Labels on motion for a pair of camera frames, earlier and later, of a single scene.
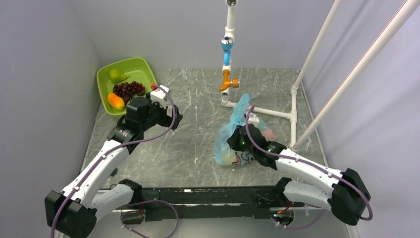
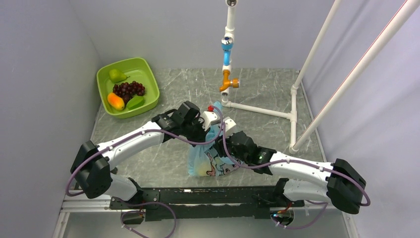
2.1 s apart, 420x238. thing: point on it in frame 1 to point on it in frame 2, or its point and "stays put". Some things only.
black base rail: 206,204 stays put
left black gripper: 167,121 to 201,137
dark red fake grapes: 127,90 stays put
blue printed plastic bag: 224,152 to 203,160
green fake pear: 116,77 stays put
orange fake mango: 115,101 stays put
